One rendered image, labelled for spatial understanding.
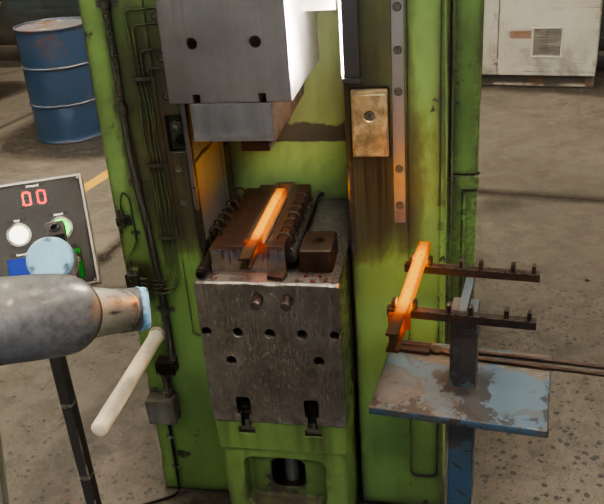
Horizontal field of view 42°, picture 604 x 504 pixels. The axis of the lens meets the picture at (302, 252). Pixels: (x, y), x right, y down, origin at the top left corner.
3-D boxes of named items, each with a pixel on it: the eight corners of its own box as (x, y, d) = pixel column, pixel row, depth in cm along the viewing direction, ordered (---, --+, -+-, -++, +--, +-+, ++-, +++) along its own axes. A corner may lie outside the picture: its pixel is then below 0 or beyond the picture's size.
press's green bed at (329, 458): (352, 550, 235) (345, 427, 214) (232, 540, 242) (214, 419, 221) (369, 431, 283) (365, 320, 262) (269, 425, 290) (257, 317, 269)
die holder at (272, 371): (346, 427, 214) (338, 285, 194) (213, 420, 221) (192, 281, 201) (366, 320, 263) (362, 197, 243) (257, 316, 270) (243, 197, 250)
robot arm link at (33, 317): (76, 265, 98) (151, 280, 166) (-24, 276, 98) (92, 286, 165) (85, 357, 98) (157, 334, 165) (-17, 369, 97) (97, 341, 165)
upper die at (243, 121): (274, 141, 186) (271, 102, 182) (194, 142, 190) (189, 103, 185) (304, 93, 223) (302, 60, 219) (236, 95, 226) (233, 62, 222)
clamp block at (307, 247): (332, 273, 199) (331, 250, 197) (299, 272, 201) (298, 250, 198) (338, 252, 210) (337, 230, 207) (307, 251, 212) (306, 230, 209)
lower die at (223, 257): (286, 272, 202) (283, 243, 198) (211, 271, 205) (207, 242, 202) (312, 207, 239) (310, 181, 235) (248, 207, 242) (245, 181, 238)
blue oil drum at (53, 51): (82, 146, 611) (59, 31, 572) (22, 142, 631) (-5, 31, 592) (123, 123, 660) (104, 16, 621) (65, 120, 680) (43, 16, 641)
